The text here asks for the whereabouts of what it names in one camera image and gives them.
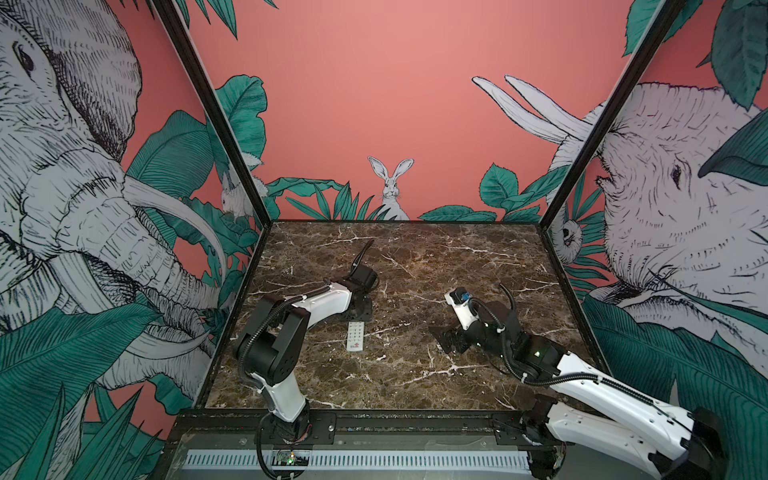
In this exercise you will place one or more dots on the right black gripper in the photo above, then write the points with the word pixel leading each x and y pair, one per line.
pixel 447 334

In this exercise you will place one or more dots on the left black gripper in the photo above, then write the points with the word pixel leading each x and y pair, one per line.
pixel 367 313

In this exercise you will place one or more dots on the white remote control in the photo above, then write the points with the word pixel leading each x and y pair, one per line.
pixel 355 336

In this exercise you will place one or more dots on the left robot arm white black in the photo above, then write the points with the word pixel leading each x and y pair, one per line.
pixel 269 346

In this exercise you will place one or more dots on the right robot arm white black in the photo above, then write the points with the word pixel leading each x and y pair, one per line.
pixel 664 440

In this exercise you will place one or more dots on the small circuit board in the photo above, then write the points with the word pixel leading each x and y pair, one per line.
pixel 291 459

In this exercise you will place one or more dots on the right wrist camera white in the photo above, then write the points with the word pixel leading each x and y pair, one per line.
pixel 461 301

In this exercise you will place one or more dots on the black mounting rail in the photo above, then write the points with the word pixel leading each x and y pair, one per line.
pixel 505 427

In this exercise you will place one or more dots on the white slotted cable duct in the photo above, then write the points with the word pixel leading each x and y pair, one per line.
pixel 381 460

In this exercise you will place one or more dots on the left black frame post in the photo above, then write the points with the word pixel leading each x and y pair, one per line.
pixel 169 15

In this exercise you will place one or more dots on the black frame post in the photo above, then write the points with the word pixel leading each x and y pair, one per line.
pixel 169 15
pixel 653 36

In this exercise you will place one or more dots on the right black frame post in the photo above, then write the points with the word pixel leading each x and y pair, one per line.
pixel 653 36

